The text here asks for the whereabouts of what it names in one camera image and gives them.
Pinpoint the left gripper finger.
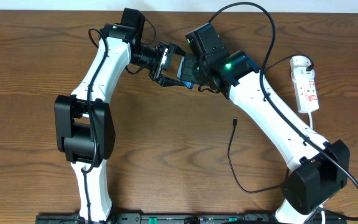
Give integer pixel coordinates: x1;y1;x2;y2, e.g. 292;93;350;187
173;44;186;57
159;75;185;87

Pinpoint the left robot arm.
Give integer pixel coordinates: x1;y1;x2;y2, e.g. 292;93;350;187
54;8;184;223

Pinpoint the black USB charging cable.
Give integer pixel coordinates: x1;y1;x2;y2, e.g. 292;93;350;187
227;54;315;194

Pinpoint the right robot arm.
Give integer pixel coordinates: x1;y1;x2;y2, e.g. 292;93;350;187
185;23;350;223

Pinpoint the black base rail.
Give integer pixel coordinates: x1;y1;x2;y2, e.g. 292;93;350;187
35;213;278;224

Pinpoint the white USB charger plug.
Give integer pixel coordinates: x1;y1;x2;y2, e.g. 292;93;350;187
290;55;314;71

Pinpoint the blue Galaxy smartphone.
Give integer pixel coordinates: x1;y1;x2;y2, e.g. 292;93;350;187
177;55;195;89

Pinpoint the white power strip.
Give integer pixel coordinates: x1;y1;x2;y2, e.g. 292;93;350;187
291;67;319;113

